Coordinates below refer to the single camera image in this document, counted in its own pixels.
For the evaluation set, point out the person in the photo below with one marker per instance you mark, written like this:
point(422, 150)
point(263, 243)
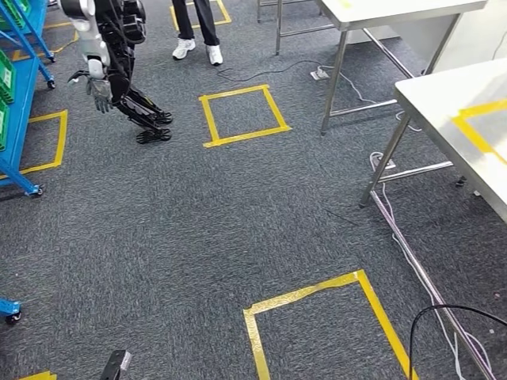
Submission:
point(205, 21)

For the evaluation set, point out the black and silver humanoid robot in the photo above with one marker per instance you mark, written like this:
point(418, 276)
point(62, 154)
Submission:
point(119, 78)

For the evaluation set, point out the yellow tape rectangle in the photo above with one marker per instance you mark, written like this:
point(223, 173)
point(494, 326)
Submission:
point(475, 137)

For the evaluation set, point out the green plastic parts bin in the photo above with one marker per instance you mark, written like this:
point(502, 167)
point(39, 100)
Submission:
point(23, 5)
point(6, 78)
point(3, 126)

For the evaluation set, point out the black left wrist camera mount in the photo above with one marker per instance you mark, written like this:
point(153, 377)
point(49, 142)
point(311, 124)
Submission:
point(115, 364)

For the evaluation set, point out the stainless steel workbench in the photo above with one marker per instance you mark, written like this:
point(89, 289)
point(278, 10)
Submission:
point(443, 120)

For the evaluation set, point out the yellow floor tape square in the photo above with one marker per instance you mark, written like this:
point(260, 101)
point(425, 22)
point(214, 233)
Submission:
point(38, 375)
point(301, 293)

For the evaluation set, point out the white power strip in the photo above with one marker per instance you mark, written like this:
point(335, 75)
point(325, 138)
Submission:
point(319, 74)
point(382, 161)

